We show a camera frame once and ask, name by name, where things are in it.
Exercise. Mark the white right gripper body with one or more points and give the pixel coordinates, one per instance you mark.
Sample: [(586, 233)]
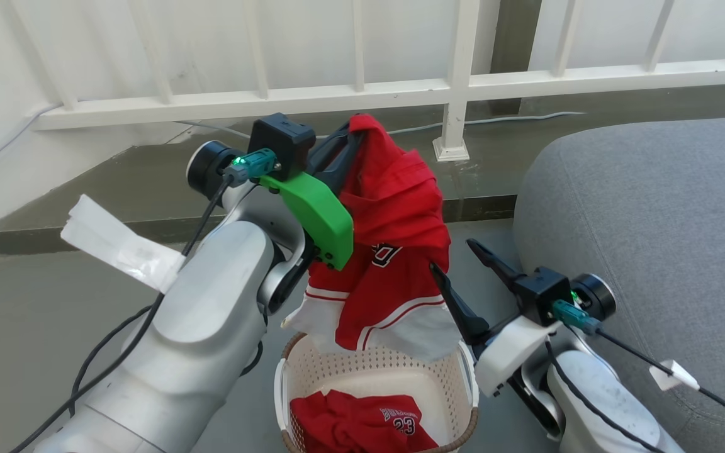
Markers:
[(513, 352)]

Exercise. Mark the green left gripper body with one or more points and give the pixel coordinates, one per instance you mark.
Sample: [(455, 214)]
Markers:
[(318, 214)]

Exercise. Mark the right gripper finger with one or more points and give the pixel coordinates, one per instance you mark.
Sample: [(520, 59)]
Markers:
[(463, 311), (498, 270)]

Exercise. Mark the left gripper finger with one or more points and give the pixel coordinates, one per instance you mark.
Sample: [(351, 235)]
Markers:
[(331, 148), (345, 167)]

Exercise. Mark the red sports garment white trim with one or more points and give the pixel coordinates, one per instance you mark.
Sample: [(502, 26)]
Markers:
[(394, 201)]

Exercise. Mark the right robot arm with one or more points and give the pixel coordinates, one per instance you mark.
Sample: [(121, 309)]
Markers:
[(601, 402)]

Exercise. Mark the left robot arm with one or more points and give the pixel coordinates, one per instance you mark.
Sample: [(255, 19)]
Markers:
[(211, 314)]

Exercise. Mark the cream perforated laundry basket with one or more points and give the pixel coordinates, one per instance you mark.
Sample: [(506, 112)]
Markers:
[(394, 374)]

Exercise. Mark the white metal railing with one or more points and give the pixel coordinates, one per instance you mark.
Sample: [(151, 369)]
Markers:
[(312, 97)]

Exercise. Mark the small white tape label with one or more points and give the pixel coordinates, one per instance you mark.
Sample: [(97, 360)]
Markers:
[(674, 375)]

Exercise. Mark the grey fabric sofa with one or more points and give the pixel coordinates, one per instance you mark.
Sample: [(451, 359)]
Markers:
[(652, 207)]

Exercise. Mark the large white tape label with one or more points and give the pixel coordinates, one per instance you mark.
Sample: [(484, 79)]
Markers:
[(117, 245)]

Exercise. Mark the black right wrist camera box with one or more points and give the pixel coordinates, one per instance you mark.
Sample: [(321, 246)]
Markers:
[(539, 292)]

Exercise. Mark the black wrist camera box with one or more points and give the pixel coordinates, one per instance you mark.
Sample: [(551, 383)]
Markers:
[(539, 292), (281, 145)]

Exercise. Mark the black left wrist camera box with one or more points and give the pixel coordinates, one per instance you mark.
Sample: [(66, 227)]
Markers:
[(281, 145)]

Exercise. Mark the teal right camera connector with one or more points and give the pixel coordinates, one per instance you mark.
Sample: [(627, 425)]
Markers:
[(573, 316)]

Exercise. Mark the teal camera connector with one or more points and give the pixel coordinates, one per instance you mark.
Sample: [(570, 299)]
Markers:
[(252, 165), (573, 316)]

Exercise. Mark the teal left camera connector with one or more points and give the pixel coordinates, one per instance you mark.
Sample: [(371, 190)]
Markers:
[(252, 165)]

